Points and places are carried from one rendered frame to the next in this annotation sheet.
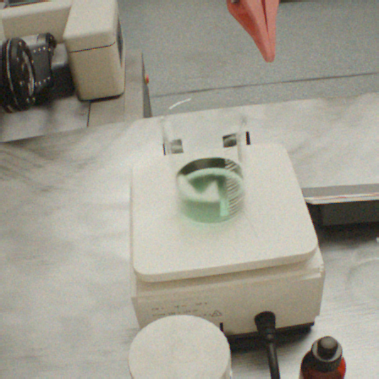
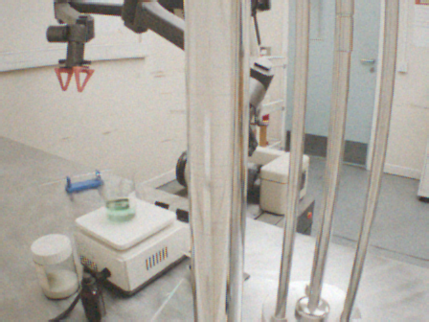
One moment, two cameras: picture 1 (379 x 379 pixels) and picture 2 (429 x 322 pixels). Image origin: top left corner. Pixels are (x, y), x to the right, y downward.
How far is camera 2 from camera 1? 0.40 m
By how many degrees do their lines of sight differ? 36
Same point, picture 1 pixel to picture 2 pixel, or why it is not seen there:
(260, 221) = (123, 228)
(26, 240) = not seen: hidden behind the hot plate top
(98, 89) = (270, 206)
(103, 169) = not seen: hidden behind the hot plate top
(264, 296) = (105, 258)
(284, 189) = (146, 226)
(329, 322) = (137, 300)
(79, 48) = (266, 178)
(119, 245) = not seen: hidden behind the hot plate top
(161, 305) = (78, 239)
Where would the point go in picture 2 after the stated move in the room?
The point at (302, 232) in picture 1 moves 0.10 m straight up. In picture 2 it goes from (126, 239) to (118, 171)
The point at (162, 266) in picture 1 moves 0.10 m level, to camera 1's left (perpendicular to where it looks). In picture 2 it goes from (81, 222) to (49, 205)
